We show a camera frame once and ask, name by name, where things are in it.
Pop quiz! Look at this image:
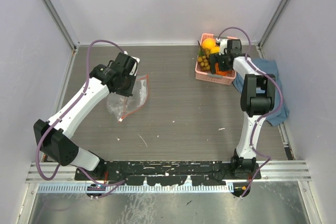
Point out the orange tangerine with leaf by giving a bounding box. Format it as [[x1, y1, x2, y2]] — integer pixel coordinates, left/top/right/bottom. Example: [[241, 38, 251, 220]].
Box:
[[215, 63, 229, 76]]

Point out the yellow lemon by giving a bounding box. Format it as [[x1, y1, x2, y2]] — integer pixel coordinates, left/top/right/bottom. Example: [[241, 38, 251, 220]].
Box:
[[210, 46, 220, 54]]

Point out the orange fruit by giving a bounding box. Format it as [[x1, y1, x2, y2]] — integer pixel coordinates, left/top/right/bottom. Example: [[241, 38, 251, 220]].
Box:
[[201, 38, 216, 50]]

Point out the clear zip bag orange zipper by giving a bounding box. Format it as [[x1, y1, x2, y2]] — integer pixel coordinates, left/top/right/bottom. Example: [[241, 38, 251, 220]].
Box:
[[107, 74, 149, 122]]

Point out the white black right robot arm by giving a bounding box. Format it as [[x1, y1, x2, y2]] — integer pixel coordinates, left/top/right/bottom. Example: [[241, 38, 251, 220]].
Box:
[[209, 38, 276, 179]]

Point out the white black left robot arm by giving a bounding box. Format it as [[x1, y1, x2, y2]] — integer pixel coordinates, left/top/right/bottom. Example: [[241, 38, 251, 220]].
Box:
[[33, 52, 140, 180]]

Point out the brown longan bunch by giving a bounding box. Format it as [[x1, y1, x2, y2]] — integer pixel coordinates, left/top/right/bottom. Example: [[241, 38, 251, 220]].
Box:
[[197, 50, 211, 71]]

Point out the pink plastic basket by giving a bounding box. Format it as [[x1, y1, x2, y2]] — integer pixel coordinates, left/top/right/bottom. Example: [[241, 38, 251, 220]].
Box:
[[195, 33, 237, 86]]

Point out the blue cloth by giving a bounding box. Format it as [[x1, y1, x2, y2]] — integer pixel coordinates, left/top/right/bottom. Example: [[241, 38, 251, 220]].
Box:
[[232, 58, 290, 127]]

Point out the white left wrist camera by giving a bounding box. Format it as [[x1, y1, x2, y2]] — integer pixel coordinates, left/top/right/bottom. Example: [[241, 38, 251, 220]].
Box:
[[130, 57, 140, 76]]

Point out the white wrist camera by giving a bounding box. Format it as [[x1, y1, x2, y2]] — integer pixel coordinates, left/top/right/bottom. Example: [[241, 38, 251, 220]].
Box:
[[130, 57, 140, 76], [216, 38, 228, 55]]

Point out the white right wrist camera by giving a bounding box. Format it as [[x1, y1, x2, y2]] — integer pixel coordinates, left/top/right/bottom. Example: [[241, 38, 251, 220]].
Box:
[[216, 38, 228, 55]]

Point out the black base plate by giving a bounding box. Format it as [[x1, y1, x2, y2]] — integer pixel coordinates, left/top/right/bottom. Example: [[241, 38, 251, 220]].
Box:
[[75, 159, 261, 186]]

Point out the aluminium front rail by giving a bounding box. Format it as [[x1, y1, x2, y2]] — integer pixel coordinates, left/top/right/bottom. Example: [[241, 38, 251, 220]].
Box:
[[25, 159, 312, 183]]

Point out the white slotted cable duct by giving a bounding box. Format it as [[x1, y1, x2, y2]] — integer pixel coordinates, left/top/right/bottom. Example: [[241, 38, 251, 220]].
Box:
[[37, 183, 234, 194]]

